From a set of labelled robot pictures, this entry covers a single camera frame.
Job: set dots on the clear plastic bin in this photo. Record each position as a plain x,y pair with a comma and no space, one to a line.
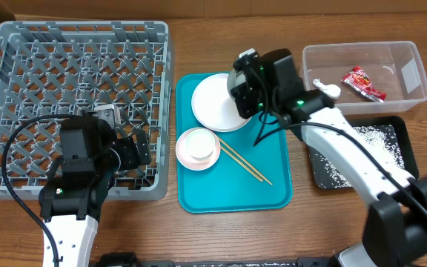
394,68

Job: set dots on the pink small bowl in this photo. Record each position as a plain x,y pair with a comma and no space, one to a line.
194,164

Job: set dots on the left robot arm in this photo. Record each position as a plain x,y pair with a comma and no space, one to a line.
71,204

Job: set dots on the grey dishwasher rack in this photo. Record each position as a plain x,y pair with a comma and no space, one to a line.
48,69

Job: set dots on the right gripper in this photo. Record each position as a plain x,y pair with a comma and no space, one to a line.
241,98

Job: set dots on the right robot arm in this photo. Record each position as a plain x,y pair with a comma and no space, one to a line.
395,232

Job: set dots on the large white plate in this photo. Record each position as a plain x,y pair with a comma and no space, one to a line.
213,106

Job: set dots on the red snack wrapper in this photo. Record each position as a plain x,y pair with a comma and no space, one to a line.
357,79

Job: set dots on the white tissue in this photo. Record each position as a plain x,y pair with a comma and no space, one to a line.
331,90

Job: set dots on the grey bowl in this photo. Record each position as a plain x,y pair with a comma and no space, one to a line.
235,79

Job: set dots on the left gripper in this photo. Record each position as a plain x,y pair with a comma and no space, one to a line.
133,159

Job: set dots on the white rice pile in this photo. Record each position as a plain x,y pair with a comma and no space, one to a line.
382,137

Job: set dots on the black tray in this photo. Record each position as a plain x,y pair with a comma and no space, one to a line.
402,135

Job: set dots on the wooden chopstick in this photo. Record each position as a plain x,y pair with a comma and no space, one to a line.
241,164
242,159

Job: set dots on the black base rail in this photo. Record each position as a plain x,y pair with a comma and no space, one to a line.
129,259

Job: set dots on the white cup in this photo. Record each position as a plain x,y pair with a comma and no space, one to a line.
200,144

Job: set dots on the teal serving tray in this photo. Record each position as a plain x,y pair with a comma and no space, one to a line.
226,186

